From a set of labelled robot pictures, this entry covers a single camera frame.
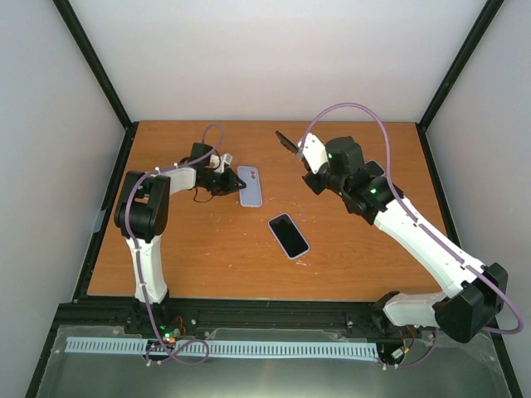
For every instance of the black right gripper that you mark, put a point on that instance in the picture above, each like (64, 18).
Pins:
(315, 186)

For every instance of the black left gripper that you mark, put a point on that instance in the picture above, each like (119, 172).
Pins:
(229, 186)

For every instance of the lavender phone case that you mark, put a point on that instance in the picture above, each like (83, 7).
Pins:
(250, 196)

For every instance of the black smartphone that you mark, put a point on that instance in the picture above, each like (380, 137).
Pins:
(286, 143)

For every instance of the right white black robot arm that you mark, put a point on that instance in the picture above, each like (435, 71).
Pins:
(468, 299)

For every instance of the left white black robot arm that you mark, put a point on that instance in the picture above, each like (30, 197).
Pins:
(141, 213)

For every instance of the phone in blue case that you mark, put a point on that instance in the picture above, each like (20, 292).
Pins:
(374, 169)

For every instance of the phone in lavender case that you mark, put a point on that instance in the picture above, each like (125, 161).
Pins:
(288, 235)

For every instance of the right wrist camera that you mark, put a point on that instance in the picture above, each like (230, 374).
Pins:
(313, 152)

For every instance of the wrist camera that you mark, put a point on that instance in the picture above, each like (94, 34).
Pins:
(220, 162)
(313, 152)

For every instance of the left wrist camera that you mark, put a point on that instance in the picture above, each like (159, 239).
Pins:
(220, 162)

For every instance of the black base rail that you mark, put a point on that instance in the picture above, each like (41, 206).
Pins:
(363, 320)

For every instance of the black frame post left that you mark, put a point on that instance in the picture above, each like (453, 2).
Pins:
(93, 62)

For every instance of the black frame post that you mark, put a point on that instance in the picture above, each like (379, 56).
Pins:
(476, 132)
(93, 62)

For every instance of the metal base plate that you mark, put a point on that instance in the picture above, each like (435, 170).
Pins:
(435, 367)

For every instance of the light blue cable duct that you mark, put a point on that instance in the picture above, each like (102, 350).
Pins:
(360, 351)

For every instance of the black frame post right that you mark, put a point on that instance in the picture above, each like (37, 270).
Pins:
(476, 132)

